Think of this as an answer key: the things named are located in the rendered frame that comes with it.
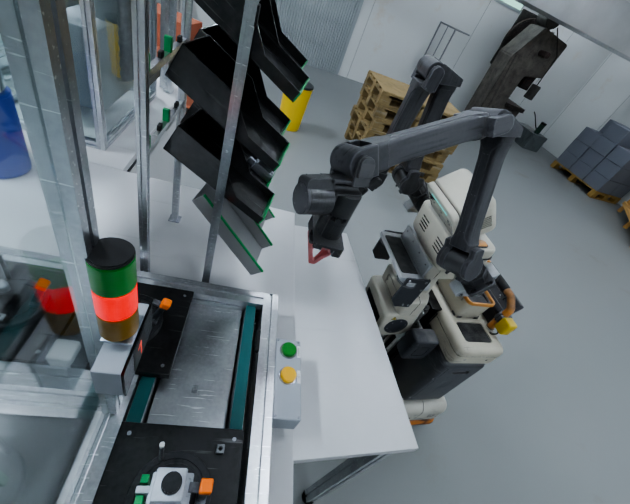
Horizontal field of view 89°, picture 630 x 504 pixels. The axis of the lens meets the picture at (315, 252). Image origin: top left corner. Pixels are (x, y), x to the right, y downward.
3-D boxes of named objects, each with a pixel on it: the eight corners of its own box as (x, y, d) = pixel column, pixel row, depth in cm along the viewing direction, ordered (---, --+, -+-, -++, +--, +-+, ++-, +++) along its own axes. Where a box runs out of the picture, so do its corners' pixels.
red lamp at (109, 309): (143, 294, 46) (142, 272, 43) (130, 324, 42) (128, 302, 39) (104, 288, 44) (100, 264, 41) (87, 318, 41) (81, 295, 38)
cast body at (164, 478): (193, 477, 56) (196, 466, 51) (187, 509, 53) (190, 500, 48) (140, 475, 54) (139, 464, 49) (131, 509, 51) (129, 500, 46)
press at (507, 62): (487, 127, 864) (564, 19, 703) (512, 148, 786) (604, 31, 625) (448, 114, 820) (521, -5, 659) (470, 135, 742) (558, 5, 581)
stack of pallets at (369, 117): (413, 154, 520) (447, 98, 461) (433, 185, 457) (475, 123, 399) (340, 133, 481) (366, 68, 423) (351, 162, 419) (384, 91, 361)
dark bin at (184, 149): (270, 198, 94) (286, 183, 90) (258, 224, 84) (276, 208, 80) (186, 128, 83) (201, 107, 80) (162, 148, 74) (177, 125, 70)
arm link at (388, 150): (511, 135, 73) (469, 129, 81) (517, 108, 70) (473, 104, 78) (357, 187, 56) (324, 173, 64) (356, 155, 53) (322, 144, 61)
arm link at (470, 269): (537, 112, 75) (497, 109, 82) (504, 108, 68) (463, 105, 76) (478, 279, 94) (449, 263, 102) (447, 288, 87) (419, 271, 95)
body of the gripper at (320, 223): (310, 249, 64) (324, 221, 59) (309, 218, 72) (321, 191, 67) (340, 257, 66) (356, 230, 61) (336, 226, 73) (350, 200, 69)
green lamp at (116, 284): (142, 271, 42) (142, 245, 39) (128, 301, 39) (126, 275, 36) (100, 264, 41) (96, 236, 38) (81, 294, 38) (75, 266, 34)
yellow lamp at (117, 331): (144, 314, 49) (143, 295, 46) (131, 344, 45) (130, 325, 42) (107, 309, 48) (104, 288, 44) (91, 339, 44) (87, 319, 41)
